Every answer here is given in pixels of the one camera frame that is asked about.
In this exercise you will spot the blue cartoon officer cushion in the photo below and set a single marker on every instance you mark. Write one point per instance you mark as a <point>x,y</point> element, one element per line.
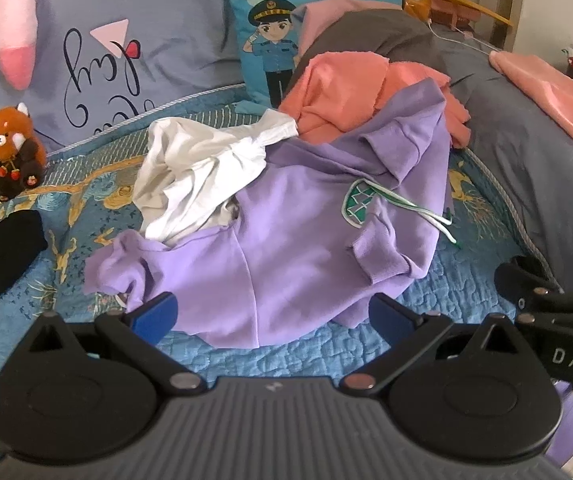
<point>266,0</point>

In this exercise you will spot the grey-blue script print pillow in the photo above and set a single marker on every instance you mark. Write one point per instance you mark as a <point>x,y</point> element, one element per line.
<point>166,20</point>

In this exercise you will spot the pink plush toy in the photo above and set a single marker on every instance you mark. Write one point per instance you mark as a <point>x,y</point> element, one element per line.
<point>14,25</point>

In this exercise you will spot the white shirt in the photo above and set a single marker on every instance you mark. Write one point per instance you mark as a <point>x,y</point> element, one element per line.
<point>186,180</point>

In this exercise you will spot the purple hoodie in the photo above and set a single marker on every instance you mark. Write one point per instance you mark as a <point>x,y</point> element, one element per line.
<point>291,240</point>

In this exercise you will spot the orange plastic bag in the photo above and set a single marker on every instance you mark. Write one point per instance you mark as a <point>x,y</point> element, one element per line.
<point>416,2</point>

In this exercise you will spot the grey and pink garment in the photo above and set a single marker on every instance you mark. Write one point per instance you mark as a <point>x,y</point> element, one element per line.
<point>366,32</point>

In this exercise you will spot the pink towel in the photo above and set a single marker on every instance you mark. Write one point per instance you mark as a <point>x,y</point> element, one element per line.
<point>556,95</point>

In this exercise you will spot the black folded garment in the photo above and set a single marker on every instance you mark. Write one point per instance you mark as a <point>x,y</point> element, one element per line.
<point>1,255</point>

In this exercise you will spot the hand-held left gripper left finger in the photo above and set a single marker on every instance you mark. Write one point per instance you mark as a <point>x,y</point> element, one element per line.
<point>154,316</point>

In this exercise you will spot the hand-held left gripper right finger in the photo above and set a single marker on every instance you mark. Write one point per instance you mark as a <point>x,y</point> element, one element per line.
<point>391,316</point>

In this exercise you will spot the coral sweater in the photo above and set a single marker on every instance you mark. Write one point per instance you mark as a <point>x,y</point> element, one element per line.
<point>336,90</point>

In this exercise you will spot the yellow wooden rack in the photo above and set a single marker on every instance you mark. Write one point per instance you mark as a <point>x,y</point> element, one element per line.
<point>466,6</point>

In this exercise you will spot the blue quilted bedspread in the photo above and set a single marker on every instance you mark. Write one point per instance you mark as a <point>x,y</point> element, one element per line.
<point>461,280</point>

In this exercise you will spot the red panda plush toy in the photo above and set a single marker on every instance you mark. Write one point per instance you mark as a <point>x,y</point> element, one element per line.
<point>9,135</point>

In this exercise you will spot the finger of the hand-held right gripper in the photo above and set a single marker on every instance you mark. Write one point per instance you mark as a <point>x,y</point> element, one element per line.
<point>513,277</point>

